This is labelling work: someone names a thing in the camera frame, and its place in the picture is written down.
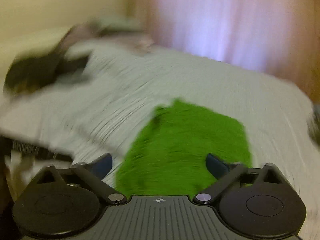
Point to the striped white bed cover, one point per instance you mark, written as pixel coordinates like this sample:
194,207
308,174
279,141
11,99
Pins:
107,113

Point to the pink curtain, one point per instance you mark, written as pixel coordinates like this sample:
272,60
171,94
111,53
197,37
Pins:
277,37

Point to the mauve pillow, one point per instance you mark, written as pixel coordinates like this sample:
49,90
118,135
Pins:
132,38

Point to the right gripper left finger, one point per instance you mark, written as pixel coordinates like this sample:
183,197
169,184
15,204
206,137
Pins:
92,176

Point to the grey checked cushion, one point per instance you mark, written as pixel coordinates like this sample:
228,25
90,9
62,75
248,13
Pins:
116,23

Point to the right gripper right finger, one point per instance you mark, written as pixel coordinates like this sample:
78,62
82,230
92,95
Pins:
226,174

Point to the black garment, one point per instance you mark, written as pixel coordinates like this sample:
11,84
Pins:
31,72

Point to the green knitted vest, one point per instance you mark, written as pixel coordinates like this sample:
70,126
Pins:
168,156

